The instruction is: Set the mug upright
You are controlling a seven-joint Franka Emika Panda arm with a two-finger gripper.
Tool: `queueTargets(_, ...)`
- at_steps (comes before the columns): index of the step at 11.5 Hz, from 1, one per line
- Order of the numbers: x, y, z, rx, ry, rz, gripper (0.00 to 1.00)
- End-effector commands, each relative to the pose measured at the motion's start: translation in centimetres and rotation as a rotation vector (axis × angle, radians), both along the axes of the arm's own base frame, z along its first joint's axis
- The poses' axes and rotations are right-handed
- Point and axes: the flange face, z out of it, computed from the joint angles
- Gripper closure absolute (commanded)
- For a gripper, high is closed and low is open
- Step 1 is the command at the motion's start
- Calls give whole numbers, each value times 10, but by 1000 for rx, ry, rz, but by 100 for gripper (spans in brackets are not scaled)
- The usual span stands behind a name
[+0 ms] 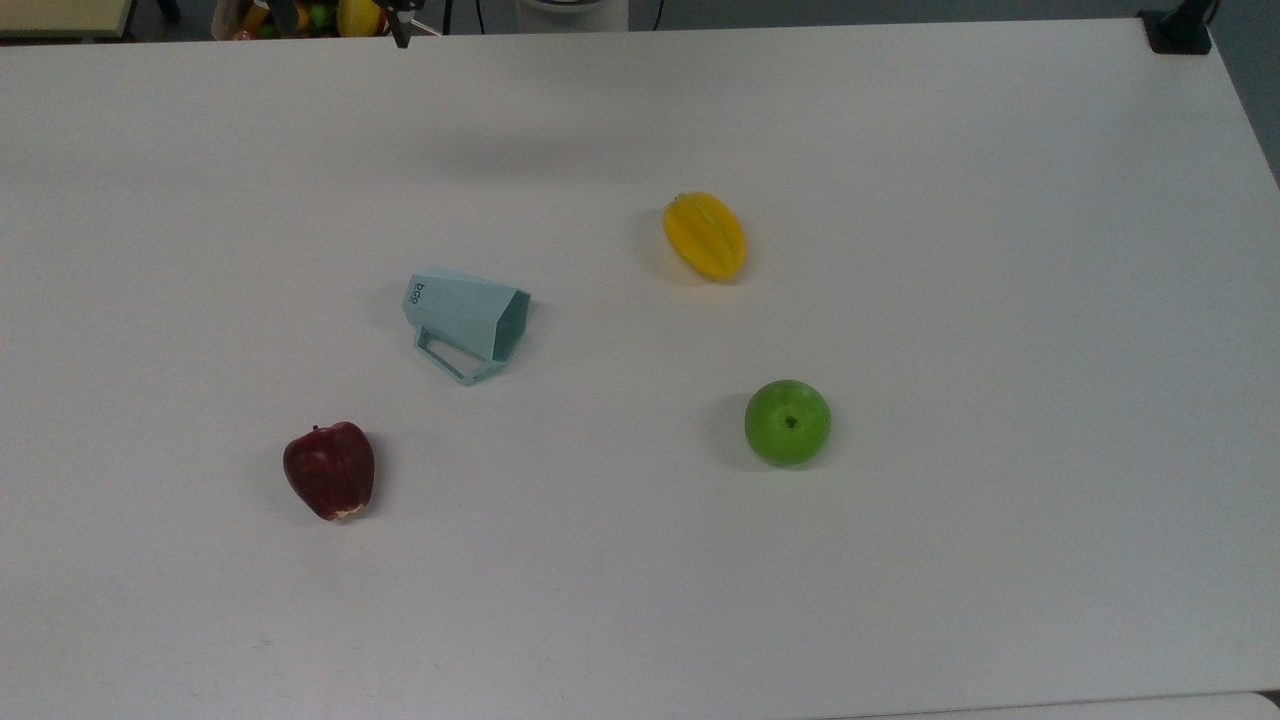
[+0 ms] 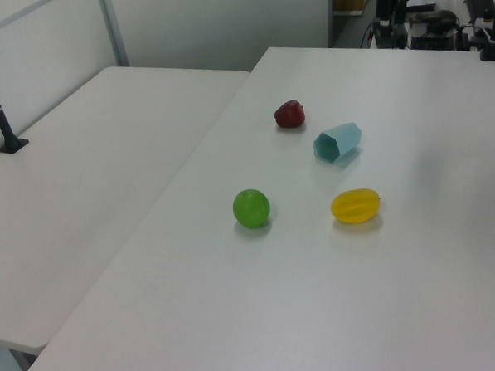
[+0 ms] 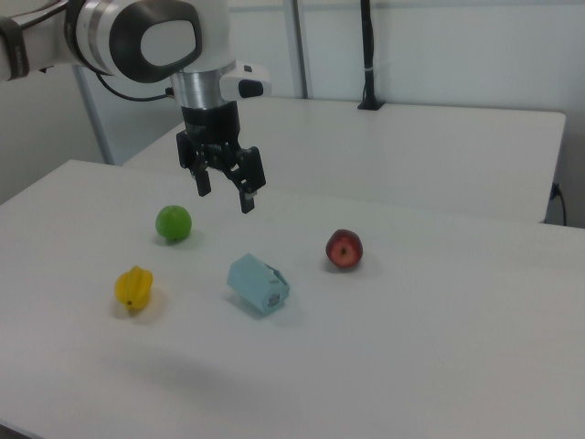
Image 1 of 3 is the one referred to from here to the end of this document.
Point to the box of toy fruit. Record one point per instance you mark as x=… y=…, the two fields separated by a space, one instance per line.
x=300 y=18

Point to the green apple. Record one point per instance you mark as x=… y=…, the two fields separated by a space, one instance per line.
x=787 y=422

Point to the light blue angular mug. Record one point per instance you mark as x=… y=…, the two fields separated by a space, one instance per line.
x=466 y=315

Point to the black table clamp mount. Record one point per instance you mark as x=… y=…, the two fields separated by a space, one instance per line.
x=1180 y=27

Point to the red apple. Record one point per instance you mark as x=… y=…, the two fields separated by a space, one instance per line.
x=329 y=470

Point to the yellow starfruit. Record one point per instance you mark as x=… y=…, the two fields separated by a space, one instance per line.
x=705 y=235

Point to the beige wooden table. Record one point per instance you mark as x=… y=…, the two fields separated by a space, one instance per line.
x=62 y=15

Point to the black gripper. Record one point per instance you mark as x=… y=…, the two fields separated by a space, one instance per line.
x=402 y=4

